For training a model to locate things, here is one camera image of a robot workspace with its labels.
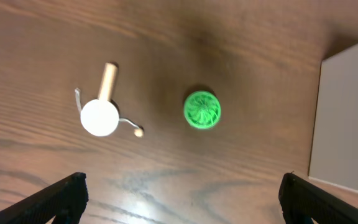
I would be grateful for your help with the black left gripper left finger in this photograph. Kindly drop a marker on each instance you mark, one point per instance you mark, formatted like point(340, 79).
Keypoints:
point(63, 202)

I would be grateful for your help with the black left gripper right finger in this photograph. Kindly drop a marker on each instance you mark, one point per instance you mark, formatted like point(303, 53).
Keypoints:
point(303, 203)

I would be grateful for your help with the white cardboard box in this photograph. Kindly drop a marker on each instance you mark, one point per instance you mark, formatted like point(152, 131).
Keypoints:
point(334, 152)

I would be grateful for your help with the green ribbed round toy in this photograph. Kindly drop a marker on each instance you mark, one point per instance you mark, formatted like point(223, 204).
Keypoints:
point(202, 110)

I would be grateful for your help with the white wooden pellet drum toy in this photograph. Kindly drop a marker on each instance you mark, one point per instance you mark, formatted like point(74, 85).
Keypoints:
point(100, 117)

